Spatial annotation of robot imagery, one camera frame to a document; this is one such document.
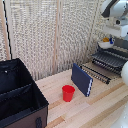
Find dark blue book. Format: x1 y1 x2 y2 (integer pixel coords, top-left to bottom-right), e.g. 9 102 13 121
70 62 94 98

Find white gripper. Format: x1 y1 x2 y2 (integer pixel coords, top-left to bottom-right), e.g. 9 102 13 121
102 23 128 46

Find black wire oven tray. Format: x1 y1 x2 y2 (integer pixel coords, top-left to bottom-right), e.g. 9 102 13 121
91 49 128 75

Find wooden screen post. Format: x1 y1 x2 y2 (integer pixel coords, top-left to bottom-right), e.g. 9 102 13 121
52 0 64 75

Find toaster oven door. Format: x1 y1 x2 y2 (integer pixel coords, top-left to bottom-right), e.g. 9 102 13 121
79 63 112 85

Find red plastic cup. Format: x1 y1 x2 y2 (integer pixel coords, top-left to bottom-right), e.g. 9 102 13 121
61 84 76 103

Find black fabric storage box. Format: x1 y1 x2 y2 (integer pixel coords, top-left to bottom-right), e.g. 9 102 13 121
0 58 50 128

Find thin black pole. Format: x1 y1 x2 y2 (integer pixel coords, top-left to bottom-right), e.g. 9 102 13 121
2 0 13 61

